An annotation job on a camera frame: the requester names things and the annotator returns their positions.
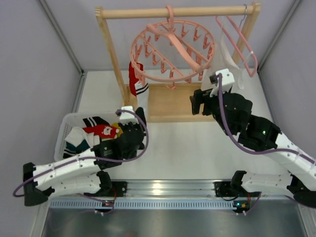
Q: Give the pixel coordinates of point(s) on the pink round clip hanger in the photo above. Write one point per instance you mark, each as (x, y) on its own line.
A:
(172, 50)

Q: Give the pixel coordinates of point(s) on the white ankle sock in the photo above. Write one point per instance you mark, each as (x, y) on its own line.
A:
(77, 135)

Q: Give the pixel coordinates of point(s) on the white plastic laundry basket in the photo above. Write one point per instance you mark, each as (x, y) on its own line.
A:
(79, 120)

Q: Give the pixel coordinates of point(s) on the black white striped sock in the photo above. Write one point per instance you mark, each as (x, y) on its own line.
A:
(102, 122)

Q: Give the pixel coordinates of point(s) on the pink clothes hanger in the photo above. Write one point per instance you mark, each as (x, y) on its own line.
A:
(251, 13)

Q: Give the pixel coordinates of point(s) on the red santa sock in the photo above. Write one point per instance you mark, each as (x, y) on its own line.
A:
(132, 80)
(103, 131)

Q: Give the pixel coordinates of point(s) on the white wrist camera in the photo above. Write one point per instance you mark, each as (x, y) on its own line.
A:
(126, 115)
(223, 79)

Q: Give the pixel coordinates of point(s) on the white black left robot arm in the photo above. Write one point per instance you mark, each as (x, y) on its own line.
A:
(75, 175)

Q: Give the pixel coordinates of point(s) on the yellow sock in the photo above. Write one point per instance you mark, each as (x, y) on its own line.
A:
(119, 130)

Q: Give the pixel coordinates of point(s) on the wooden clothes rack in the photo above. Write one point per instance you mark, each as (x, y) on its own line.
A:
(167, 104)

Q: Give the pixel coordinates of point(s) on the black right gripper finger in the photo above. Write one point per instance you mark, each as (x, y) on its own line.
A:
(199, 94)
(196, 102)

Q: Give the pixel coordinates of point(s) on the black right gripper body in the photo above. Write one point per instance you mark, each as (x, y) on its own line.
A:
(197, 101)

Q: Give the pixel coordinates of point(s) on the white undershirt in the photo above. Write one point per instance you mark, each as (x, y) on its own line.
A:
(222, 59)

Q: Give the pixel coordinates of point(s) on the aluminium mounting rail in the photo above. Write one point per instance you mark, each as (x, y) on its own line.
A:
(165, 194)

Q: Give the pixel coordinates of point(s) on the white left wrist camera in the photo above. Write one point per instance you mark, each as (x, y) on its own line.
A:
(126, 115)

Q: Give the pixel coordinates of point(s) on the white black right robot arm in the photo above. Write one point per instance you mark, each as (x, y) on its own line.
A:
(258, 136)

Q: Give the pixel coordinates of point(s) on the dark green christmas sock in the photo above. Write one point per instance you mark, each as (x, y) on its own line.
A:
(77, 148)

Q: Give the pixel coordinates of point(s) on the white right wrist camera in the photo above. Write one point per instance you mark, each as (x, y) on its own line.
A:
(223, 79)

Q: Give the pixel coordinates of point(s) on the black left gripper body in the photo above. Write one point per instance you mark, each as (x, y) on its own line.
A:
(140, 118)

